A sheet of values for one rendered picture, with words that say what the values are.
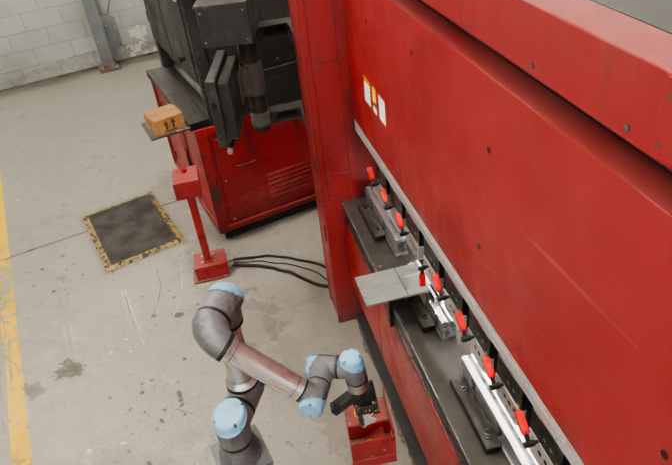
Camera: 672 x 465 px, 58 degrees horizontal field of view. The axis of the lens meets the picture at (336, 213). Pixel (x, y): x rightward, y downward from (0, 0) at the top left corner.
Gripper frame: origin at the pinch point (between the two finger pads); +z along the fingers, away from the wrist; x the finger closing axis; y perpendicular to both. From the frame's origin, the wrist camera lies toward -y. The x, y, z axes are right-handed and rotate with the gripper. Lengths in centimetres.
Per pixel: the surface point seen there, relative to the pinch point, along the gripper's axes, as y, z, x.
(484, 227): 47, -77, -4
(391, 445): 8.4, 8.7, -4.7
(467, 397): 37.8, -3.3, -1.6
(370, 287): 15, -15, 52
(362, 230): 20, -2, 108
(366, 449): -0.5, 7.6, -4.7
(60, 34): -275, 6, 671
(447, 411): 29.9, -1.0, -3.5
